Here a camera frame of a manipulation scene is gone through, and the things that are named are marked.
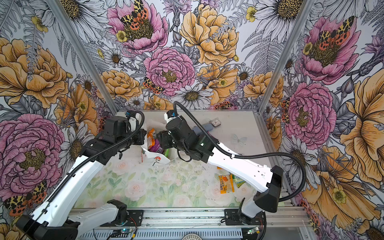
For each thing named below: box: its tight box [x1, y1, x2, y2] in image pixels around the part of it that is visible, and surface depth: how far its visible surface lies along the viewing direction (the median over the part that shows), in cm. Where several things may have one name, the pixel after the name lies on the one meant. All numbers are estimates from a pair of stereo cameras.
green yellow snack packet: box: [232, 174, 246, 188], surface depth 87 cm
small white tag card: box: [211, 119, 222, 127], surface depth 114 cm
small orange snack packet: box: [218, 174, 235, 194], surface depth 85 cm
